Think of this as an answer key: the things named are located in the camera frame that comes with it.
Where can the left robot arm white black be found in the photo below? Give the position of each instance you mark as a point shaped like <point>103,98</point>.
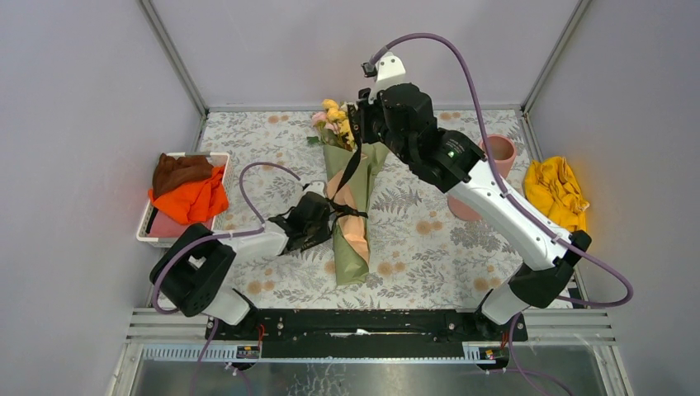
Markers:
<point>192,274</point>

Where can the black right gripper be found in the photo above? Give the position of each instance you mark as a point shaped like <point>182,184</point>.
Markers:
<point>366,109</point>

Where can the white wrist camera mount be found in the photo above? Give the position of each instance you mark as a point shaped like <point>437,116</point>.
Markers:
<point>386,72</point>
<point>315,190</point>

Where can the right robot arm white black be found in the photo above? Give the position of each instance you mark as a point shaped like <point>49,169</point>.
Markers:
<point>549,252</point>

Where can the pink cylindrical vase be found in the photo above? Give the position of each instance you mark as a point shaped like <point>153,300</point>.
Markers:
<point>492,164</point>

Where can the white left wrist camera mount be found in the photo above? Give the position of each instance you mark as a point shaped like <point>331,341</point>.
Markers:
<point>315,190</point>

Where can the yellow pink flower bunch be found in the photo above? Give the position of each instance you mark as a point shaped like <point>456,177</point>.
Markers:
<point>332,126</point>

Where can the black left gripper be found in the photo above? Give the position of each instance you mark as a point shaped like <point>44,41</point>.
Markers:
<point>324,233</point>

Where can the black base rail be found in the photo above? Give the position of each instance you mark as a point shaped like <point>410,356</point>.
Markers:
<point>373,333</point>

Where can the green peach wrapping paper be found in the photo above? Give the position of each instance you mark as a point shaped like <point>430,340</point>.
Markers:
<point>350,232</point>

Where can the brown cloth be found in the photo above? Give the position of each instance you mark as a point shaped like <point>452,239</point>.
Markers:
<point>171,172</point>

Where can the yellow cloth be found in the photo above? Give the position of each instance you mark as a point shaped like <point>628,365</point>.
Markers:
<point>552,188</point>

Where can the pink cloth in basket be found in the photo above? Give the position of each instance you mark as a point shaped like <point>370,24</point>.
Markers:
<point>162,226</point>

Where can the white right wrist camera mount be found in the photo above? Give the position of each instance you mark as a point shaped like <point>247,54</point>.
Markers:
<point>386,72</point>

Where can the floral patterned table mat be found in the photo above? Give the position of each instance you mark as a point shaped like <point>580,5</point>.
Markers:
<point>422,255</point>

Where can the black ribbon gold lettering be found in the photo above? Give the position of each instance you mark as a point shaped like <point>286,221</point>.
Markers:
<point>343,210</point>

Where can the orange cloth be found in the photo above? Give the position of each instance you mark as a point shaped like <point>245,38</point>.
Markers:
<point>194,202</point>

